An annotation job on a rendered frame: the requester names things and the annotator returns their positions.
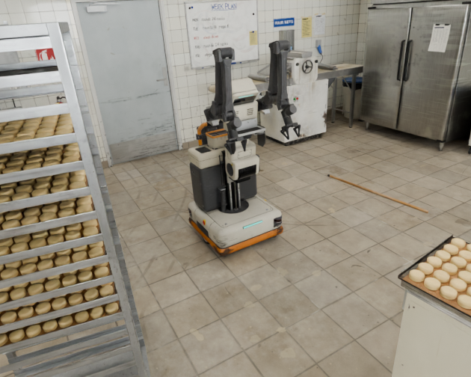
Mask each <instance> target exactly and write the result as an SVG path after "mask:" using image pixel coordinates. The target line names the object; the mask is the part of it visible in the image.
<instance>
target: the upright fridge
mask: <svg viewBox="0 0 471 377"><path fill-rule="evenodd" d="M371 4H373V5H372V6H371V7H368V9H369V10H368V19H367V28H366V45H365V54H364V62H363V80H362V88H361V98H360V114H359V119H358V121H361V122H363V121H364V122H366V130H369V129H368V127H369V123H373V124H375V125H379V126H384V127H387V128H391V129H395V130H398V131H402V132H407V133H410V134H413V135H418V136H422V137H424V138H430V139H433V140H436V141H437V142H440V146H439V147H440V149H439V151H443V150H442V148H443V145H444V143H446V142H449V141H453V140H455V139H458V138H462V137H464V136H467V135H469V137H470V133H471V0H371ZM434 24H441V25H445V24H450V25H451V27H450V31H449V38H448V41H447V44H446V50H445V52H432V51H428V48H429V45H430V42H431V36H432V32H433V27H434Z"/></svg>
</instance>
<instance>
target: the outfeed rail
mask: <svg viewBox="0 0 471 377"><path fill-rule="evenodd" d="M401 286H402V287H404V288H405V289H408V290H410V291H411V292H413V293H415V294H417V295H418V296H420V297H422V298H424V299H425V300H427V301H429V302H431V303H432V304H435V305H436V306H438V307H440V308H441V309H443V310H445V311H447V312H448V313H450V314H452V315H453V316H456V317H457V318H459V319H461V320H463V321H465V322H466V323H468V324H470V325H471V318H470V317H469V316H467V315H465V314H463V313H462V312H460V311H458V310H456V309H454V308H452V307H450V306H448V305H447V304H444V303H443V302H441V301H439V300H437V299H435V298H434V297H432V296H430V295H428V294H426V293H425V292H423V291H421V290H419V289H417V288H416V287H414V286H411V285H410V284H408V283H406V282H404V281H401Z"/></svg>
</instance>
